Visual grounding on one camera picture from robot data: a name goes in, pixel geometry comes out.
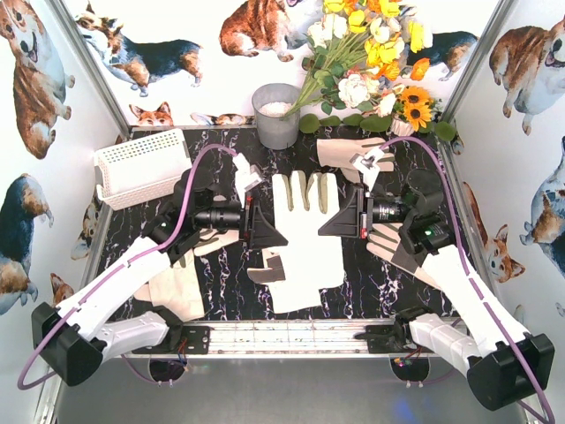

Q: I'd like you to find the white grey glove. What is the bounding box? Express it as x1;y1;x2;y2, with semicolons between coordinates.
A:
272;170;345;290
247;249;321;314
366;223;441;290

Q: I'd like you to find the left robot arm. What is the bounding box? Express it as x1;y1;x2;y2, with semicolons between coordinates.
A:
31;175;288;387

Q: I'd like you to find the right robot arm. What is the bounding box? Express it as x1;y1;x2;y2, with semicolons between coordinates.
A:
318;169;555;423

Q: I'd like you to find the white perforated storage basket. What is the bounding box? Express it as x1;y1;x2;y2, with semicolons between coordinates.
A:
94;129;192;210

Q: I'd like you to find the green moss stone right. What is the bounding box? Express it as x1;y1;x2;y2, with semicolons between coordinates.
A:
434;121;456;142

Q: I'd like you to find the green moss stone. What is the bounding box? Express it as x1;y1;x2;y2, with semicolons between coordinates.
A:
434;121;456;142
298;113;321;134

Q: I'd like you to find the small sunflower pot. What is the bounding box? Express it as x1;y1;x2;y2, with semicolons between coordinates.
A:
389;85;441;136

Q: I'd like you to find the grey metal bucket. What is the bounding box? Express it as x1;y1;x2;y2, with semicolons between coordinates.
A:
252;83;300;150

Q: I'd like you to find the artificial flower bouquet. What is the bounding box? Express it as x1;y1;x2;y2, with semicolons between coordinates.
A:
285;1;433;116

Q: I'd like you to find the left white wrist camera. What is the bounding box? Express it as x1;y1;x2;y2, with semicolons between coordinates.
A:
233;153;264;193

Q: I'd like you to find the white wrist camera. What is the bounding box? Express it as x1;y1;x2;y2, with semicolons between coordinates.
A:
350;147;385;191
233;153;264;193

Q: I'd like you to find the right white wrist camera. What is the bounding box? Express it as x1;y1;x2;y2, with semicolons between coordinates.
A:
350;147;385;191

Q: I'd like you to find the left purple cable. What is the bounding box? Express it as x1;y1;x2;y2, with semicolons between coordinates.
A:
17;143;242;390

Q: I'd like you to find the purple cable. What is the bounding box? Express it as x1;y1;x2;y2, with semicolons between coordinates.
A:
17;143;242;390
379;135;555;424

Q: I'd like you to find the aluminium front rail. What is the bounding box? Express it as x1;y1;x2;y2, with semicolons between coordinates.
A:
123;320;469;359

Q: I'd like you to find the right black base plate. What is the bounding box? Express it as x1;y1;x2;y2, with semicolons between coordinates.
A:
355;324;419;353

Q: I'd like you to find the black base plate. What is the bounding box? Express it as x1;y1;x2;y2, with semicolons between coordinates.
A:
132;325;211;355
355;324;419;353

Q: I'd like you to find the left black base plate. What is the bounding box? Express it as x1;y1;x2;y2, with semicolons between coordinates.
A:
132;325;211;355

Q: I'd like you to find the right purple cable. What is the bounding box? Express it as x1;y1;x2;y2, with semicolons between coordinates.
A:
379;135;555;424

